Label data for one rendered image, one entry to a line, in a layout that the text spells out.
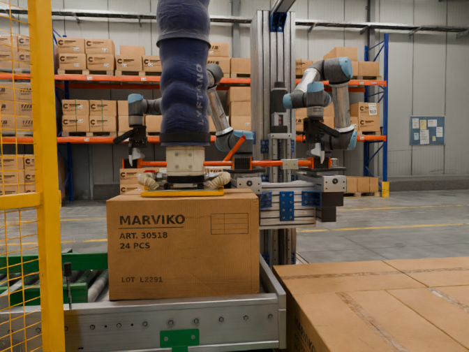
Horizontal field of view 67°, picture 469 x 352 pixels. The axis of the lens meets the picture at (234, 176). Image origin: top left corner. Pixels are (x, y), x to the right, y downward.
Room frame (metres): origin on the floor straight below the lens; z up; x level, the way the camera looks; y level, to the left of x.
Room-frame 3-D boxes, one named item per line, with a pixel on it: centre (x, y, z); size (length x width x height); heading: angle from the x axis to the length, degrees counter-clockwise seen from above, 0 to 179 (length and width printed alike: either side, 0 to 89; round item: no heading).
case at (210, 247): (1.59, 0.21, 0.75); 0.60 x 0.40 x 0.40; 92
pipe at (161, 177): (1.59, 0.22, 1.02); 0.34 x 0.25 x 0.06; 92
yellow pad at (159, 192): (1.50, 0.21, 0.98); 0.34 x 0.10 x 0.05; 92
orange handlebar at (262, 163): (1.72, 0.02, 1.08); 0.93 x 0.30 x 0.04; 92
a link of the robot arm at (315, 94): (1.62, -0.37, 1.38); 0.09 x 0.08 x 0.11; 151
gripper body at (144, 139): (1.84, 0.50, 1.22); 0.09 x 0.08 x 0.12; 92
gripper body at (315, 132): (1.62, -0.36, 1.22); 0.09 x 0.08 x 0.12; 92
